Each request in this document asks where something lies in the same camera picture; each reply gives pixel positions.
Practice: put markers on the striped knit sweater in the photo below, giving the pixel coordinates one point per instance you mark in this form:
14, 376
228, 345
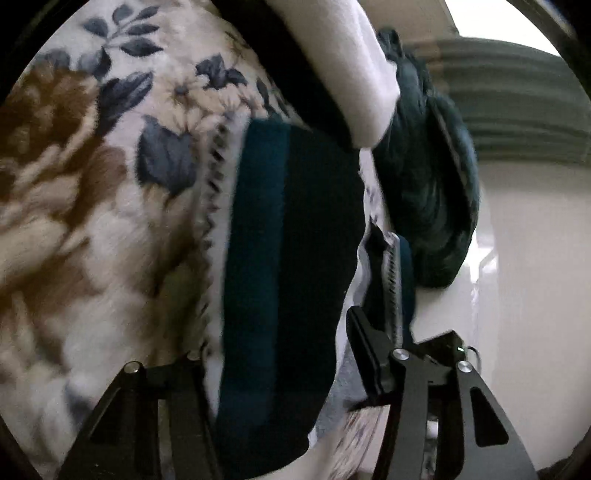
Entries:
286, 277

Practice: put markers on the white headboard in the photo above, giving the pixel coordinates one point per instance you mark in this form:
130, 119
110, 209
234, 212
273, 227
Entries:
531, 277

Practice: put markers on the floral plush blanket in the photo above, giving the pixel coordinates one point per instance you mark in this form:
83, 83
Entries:
92, 230

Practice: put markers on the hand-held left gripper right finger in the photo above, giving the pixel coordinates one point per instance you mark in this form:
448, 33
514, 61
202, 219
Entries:
374, 364

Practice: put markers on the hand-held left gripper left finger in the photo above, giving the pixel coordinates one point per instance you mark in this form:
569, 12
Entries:
189, 401

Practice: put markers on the dark teal duvet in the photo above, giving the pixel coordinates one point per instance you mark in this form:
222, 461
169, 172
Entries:
434, 194

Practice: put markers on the grey-green striped curtain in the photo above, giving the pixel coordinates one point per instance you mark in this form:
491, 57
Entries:
517, 106

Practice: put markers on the white folded cloth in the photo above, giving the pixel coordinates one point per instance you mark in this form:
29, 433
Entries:
341, 69

